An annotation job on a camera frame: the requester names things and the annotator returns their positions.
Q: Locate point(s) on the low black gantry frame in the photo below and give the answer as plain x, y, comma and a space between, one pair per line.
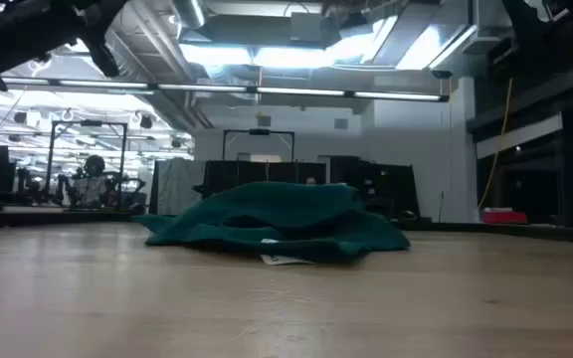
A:
259, 132

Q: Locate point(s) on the red box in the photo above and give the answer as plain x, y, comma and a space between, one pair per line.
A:
505, 217

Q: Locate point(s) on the person at distant robot station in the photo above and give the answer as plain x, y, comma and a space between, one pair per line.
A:
93, 181

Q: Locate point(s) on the round silver air duct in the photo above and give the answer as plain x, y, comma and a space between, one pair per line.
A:
189, 11

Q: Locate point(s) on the grey ceiling unit box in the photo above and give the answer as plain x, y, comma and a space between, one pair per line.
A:
306, 27

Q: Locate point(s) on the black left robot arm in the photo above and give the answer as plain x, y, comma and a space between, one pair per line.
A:
92, 12

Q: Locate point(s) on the green microfiber towel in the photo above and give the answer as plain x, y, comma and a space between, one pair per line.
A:
286, 209

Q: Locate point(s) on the black partition screen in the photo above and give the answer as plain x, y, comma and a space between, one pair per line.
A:
256, 171

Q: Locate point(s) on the grey hanging cloth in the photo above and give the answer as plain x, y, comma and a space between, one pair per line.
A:
179, 184

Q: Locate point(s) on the black hanging spotlight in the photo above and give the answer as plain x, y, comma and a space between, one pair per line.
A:
145, 121

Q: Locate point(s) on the tall black gantry frame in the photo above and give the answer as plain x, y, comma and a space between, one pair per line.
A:
124, 149

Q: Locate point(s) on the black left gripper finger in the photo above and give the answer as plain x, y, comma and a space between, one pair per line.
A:
105, 59

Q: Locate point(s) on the long ceiling light bar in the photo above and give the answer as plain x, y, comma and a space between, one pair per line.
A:
296, 91

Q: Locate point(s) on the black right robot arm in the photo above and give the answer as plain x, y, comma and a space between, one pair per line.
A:
565, 30

